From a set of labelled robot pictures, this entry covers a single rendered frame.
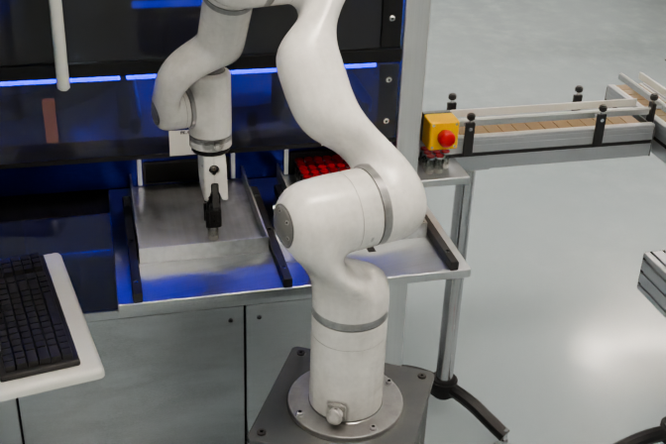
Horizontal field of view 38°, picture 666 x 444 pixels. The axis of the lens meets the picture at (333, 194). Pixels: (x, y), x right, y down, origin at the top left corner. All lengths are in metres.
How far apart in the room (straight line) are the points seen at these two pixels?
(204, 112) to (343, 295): 0.58
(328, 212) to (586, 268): 2.53
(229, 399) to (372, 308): 1.12
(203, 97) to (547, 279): 2.10
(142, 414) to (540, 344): 1.42
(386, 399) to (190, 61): 0.69
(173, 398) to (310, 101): 1.25
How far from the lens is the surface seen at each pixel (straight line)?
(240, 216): 2.13
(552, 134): 2.54
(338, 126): 1.43
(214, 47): 1.77
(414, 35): 2.17
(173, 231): 2.08
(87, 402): 2.50
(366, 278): 1.47
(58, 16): 1.97
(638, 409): 3.17
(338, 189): 1.38
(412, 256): 2.01
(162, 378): 2.47
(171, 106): 1.83
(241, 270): 1.94
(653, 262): 2.81
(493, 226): 4.01
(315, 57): 1.45
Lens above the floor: 1.90
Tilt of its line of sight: 27 degrees down
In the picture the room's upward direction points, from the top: 2 degrees clockwise
